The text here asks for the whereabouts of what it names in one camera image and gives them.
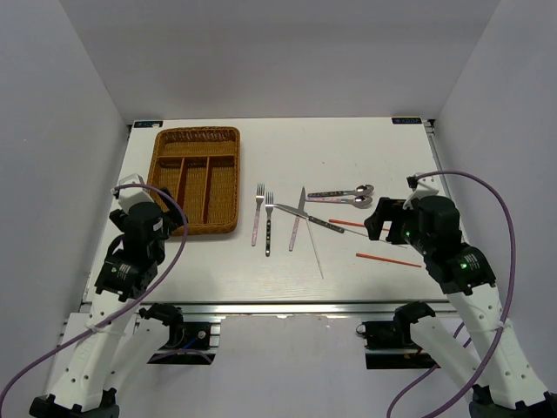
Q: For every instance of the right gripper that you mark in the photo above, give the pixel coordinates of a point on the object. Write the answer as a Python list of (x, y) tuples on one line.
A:
[(383, 212)]

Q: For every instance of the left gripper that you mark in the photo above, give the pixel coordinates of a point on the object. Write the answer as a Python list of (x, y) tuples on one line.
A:
[(171, 218)]

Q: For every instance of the pink handled spoon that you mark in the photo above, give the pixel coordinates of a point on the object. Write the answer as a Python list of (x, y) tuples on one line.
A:
[(360, 202)]

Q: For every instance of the orange chopstick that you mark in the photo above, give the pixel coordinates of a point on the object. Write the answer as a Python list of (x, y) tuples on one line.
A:
[(349, 223), (387, 260)]

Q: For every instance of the dark handled knife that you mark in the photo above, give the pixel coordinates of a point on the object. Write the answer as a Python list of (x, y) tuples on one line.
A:
[(304, 215)]

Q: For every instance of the clear chopstick vertical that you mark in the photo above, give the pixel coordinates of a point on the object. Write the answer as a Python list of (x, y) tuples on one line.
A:
[(315, 249)]

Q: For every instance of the pink handled knife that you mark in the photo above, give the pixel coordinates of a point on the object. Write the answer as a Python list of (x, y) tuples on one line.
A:
[(295, 226)]

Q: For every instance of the pink handled fork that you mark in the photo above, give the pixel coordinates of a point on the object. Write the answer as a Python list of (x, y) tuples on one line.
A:
[(260, 199)]

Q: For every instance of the dark handled fork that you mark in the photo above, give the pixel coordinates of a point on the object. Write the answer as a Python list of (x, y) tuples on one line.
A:
[(269, 226)]

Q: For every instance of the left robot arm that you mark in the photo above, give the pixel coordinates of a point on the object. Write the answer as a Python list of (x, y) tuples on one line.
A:
[(120, 337)]

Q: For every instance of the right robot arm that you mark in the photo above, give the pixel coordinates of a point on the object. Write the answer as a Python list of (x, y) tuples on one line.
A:
[(499, 380)]

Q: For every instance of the wicker cutlery tray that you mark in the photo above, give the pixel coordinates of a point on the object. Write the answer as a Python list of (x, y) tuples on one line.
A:
[(200, 166)]

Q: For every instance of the blue label left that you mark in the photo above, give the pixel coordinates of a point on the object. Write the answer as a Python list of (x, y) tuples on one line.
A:
[(142, 124)]

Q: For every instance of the blue label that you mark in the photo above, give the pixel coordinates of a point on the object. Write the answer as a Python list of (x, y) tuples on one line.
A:
[(406, 121), (142, 124)]

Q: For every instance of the blue label right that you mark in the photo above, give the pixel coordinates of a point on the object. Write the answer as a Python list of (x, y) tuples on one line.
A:
[(406, 121)]

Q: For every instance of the dark handled spoon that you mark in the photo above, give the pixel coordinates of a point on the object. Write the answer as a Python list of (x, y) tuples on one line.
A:
[(361, 190)]

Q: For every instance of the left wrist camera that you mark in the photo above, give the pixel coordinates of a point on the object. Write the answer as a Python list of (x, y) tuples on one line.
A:
[(128, 197)]

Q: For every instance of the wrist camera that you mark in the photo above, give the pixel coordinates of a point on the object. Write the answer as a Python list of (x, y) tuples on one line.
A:
[(128, 197), (421, 187)]

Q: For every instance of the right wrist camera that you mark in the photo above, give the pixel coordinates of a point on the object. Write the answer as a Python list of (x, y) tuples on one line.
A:
[(421, 187)]

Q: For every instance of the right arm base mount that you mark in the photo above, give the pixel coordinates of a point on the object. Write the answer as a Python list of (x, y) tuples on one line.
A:
[(388, 343)]

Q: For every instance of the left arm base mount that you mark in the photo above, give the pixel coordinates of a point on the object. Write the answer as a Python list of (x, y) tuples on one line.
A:
[(188, 342)]

